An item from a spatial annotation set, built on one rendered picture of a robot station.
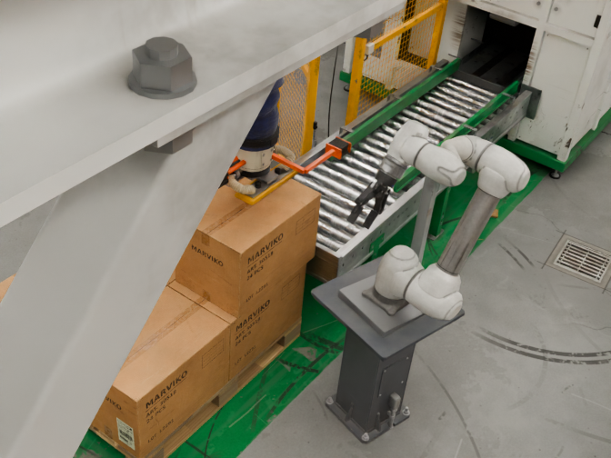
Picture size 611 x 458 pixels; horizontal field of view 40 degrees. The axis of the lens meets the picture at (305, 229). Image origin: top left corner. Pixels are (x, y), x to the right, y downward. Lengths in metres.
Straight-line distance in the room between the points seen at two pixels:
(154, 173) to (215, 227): 3.33
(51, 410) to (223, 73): 0.21
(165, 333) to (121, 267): 3.41
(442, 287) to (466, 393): 1.12
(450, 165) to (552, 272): 2.59
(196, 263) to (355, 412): 1.07
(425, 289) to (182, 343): 1.11
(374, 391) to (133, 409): 1.11
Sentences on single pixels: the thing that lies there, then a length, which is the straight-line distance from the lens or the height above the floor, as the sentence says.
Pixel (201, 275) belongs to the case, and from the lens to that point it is 3.96.
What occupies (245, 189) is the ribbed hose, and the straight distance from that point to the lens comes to 3.65.
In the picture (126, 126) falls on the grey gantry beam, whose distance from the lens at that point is 0.39.
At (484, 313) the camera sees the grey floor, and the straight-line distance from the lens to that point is 5.00.
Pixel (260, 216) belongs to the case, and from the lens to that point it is 3.88.
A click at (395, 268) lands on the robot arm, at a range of 3.59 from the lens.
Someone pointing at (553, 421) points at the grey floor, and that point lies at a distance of 4.56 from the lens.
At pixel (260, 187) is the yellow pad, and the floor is 1.13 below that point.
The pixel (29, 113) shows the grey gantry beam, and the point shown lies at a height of 3.11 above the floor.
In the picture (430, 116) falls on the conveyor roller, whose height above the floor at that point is 0.53.
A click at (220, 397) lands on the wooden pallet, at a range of 4.22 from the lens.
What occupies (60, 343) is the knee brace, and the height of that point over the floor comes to 2.97.
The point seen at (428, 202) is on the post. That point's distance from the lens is 4.47.
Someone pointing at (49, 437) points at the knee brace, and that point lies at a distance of 0.52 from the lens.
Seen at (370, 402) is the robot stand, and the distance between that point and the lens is 4.06.
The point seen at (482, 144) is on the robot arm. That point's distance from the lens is 3.48.
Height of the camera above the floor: 3.32
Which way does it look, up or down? 38 degrees down
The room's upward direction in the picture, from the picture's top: 6 degrees clockwise
